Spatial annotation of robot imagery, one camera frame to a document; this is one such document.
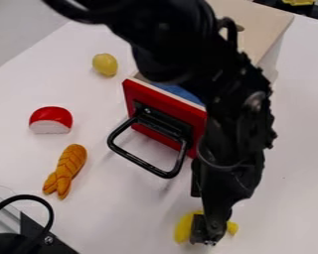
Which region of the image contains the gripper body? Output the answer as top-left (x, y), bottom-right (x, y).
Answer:
top-left (189, 155), bottom-right (265, 220)

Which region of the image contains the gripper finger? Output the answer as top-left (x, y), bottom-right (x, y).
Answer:
top-left (188, 213), bottom-right (210, 246)
top-left (205, 211), bottom-right (234, 248)

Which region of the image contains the yellow toy banana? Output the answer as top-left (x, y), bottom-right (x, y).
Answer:
top-left (172, 210), bottom-right (240, 245)

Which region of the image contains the orange toy fried shrimp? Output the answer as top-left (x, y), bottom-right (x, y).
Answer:
top-left (41, 143), bottom-right (89, 201)

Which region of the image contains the black metal base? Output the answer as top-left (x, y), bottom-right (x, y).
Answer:
top-left (0, 212), bottom-right (81, 254)

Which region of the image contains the yellow toy lemon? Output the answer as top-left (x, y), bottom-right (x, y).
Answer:
top-left (90, 53), bottom-right (119, 77)

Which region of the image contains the red and white toy cheese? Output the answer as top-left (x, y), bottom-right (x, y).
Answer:
top-left (27, 105), bottom-right (75, 135)

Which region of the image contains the yellow toy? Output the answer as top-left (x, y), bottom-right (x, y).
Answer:
top-left (280, 0), bottom-right (317, 7)

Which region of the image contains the red drawer with black handle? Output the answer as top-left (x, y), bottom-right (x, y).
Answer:
top-left (105, 77), bottom-right (210, 180)

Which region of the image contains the black cable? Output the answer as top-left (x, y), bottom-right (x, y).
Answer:
top-left (0, 193), bottom-right (58, 254)

